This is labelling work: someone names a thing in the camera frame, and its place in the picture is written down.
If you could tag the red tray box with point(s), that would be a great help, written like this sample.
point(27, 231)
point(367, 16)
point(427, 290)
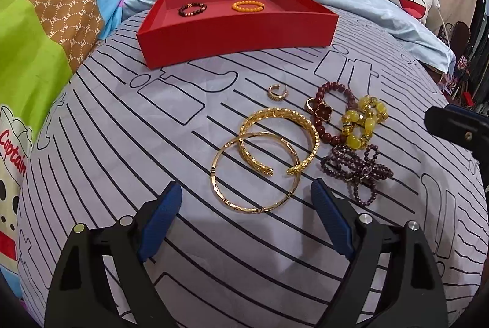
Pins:
point(229, 38)

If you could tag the thin gold bangle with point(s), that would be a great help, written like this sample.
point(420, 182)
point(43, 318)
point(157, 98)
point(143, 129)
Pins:
point(214, 179)

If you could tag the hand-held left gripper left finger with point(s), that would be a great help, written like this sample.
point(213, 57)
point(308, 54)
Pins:
point(160, 221)

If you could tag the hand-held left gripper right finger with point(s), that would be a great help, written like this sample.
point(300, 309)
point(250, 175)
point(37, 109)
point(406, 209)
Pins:
point(332, 221)

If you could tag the gold hoop earring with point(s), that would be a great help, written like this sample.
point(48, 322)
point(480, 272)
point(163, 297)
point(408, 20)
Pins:
point(272, 94)

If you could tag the textured gold cuff bangle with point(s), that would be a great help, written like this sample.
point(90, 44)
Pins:
point(315, 139)

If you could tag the grey striped bedsheet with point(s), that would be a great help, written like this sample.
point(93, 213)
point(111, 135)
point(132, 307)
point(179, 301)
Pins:
point(229, 274)

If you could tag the cartoon monkey blanket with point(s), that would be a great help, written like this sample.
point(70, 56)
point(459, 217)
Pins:
point(57, 7)

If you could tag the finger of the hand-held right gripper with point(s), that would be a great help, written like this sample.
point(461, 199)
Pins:
point(454, 125)

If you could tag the dark metal frame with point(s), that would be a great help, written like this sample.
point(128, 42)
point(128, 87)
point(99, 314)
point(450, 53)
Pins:
point(458, 38)

